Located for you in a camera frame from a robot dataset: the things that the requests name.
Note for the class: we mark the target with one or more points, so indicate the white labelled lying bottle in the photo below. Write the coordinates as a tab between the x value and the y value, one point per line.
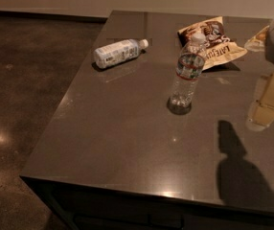
119	52

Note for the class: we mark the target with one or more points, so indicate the dark wall baseboard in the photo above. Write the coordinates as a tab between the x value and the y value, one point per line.
58	17

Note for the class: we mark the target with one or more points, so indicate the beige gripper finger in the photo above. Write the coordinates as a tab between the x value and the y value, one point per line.
261	112
257	42

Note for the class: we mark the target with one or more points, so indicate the brown chip bag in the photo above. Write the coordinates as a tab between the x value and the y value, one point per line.
220	49

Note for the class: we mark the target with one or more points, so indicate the dark countertop cabinet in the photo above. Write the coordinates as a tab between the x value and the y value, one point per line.
114	157

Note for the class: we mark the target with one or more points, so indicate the clear plastic water bottle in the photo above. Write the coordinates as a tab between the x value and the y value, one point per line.
188	69

